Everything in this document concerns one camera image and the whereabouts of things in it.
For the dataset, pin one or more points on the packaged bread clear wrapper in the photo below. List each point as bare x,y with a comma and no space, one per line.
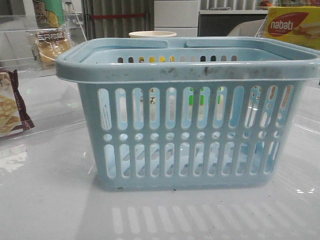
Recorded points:
50,43

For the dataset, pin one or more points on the light blue plastic basket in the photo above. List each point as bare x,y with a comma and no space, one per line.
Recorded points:
188,112

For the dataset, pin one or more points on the beige paper cup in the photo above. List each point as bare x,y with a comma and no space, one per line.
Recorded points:
152,34

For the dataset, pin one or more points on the white cabinet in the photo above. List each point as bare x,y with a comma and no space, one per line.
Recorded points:
179,16

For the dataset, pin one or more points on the clear acrylic left shelf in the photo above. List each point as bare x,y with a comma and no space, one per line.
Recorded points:
17,49

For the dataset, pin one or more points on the brown waffle snack bag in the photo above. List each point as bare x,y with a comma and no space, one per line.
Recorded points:
14,118

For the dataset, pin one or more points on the green yellow cartoon package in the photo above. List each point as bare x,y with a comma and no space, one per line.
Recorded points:
48,13

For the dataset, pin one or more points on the yellow Nabati wafer box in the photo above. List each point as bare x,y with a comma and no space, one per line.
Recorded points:
298,25

